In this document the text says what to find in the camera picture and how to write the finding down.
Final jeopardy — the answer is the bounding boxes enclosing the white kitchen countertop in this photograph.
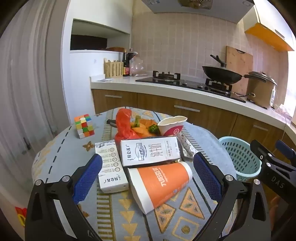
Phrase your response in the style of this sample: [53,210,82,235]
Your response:
[90,75,296,140]

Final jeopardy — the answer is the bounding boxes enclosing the dark sauce bottle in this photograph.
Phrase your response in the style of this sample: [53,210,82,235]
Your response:
[122,49,130,77]
[127,48,137,70]

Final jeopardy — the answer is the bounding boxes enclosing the red and white paper bowl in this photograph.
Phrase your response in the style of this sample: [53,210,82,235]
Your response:
[157,115,188,137]

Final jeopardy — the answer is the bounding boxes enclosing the clear plastic bag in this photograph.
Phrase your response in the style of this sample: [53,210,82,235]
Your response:
[129,57,149,77]

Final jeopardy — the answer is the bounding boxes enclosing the white wall cabinet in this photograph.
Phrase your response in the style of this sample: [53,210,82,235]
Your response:
[244,0,296,52]

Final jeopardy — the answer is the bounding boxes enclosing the light blue plastic basket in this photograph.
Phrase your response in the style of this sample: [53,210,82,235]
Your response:
[218,136,263,182]

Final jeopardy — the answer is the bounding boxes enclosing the red and yellow sticker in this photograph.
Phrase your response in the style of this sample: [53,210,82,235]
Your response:
[15,206,28,227]

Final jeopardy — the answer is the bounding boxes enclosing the wooden base cabinet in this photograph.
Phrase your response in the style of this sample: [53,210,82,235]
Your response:
[91,89,296,167]

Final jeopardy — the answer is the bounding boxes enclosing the black wok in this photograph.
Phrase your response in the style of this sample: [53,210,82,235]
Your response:
[202,54,243,85]

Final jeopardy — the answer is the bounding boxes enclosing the person's right hand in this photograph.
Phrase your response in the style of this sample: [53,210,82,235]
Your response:
[269,195,282,231]

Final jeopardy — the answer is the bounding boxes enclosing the patterned tablecloth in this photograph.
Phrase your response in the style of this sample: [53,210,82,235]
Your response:
[32,107,237,241]

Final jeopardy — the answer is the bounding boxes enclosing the large white milk carton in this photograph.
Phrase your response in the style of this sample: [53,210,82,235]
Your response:
[120,136,183,167]

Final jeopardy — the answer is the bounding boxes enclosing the black gas stove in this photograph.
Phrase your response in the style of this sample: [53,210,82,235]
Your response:
[135,70,247,103]

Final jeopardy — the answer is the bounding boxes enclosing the woven utensil basket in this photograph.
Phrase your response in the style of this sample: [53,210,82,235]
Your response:
[103,58,124,79]

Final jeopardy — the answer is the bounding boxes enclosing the dotted snack wrapper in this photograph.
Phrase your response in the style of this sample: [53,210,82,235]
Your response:
[177,132,199,159]

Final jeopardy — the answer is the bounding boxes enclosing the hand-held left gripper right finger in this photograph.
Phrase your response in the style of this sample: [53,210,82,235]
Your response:
[193,152,271,241]

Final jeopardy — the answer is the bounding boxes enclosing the orange carrot pieces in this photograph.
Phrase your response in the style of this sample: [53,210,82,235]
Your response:
[130,118,160,138]

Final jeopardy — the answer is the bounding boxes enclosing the orange paper cup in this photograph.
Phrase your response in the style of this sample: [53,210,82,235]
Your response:
[127,161,193,215]

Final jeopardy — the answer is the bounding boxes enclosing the brown rice cooker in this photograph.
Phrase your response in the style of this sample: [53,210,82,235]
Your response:
[244,71,278,109]

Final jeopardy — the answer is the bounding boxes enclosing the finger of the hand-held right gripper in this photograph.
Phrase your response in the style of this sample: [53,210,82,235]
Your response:
[275,139,296,167]
[250,139,278,168]

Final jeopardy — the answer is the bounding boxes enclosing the colourful puzzle cube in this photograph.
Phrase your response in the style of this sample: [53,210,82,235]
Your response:
[74,113,95,139]

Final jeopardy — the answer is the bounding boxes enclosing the range hood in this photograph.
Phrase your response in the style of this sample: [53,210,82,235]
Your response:
[141,0,255,24]

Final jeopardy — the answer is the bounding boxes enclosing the thin cable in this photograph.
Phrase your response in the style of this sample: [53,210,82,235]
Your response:
[280,111,290,140]

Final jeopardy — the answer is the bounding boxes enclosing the orange plastic bag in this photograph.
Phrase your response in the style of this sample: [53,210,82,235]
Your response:
[115,108,142,141]

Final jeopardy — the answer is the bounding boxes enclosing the small white milk carton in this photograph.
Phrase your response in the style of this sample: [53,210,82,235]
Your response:
[95,140,129,194]

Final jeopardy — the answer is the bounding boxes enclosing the wooden cutting board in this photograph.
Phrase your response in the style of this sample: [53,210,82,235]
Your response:
[225,45,254,96]

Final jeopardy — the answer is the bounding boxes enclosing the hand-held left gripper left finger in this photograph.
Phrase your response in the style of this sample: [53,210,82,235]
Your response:
[25,153,103,241]

